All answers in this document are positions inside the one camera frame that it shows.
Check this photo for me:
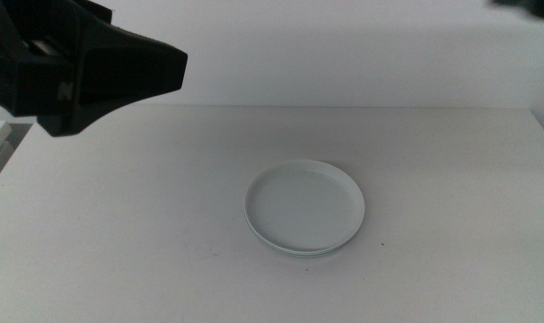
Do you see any grey shallow bowl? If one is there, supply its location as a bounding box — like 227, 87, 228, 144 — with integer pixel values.
245, 222, 361, 259

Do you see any white shallow bowl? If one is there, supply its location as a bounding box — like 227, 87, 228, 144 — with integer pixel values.
243, 159, 366, 255

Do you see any green shallow bowl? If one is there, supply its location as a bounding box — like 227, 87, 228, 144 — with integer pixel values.
245, 219, 362, 258

